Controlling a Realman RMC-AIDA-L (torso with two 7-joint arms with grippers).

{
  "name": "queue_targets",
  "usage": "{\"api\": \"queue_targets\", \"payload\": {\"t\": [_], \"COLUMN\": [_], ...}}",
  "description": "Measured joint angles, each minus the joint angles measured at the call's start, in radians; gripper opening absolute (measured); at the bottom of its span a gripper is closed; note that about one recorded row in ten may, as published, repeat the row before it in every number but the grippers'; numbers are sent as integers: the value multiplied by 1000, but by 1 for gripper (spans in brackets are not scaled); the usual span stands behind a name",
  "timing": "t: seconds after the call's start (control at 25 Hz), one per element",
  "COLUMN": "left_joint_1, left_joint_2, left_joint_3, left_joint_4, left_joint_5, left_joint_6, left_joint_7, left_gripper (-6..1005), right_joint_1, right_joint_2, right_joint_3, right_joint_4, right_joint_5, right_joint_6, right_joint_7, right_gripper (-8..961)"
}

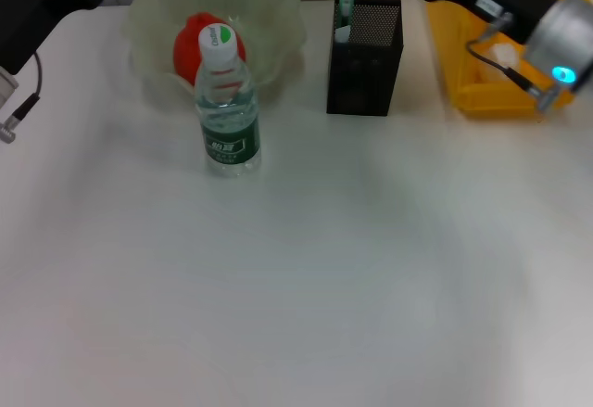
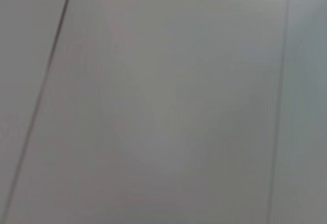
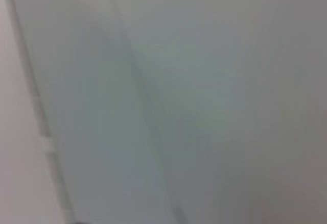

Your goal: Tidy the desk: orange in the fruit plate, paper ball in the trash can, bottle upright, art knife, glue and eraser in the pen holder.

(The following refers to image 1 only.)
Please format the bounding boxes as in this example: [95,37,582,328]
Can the translucent green fruit bowl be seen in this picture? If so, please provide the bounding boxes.
[120,0,309,111]

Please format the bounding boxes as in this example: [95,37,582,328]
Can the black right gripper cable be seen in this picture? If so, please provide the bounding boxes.
[465,11,564,112]

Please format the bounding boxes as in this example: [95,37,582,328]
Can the yellow plastic bin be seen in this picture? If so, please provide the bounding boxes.
[425,0,586,119]

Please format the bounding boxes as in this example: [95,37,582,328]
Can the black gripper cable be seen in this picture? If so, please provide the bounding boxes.
[465,11,564,112]
[0,52,44,145]

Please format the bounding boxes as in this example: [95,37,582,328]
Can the clear water bottle green label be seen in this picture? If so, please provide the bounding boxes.
[193,24,261,179]

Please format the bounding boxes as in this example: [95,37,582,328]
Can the red-orange fruit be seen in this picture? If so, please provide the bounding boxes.
[172,11,246,88]

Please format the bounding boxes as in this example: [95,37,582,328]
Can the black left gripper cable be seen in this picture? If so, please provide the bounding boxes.
[0,52,44,145]

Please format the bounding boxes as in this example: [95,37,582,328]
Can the black mesh pen holder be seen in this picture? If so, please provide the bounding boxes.
[325,0,405,116]

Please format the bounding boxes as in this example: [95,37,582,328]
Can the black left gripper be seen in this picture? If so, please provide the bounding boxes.
[0,0,129,77]

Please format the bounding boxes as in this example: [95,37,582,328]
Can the white paper ball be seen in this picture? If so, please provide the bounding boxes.
[484,44,521,77]

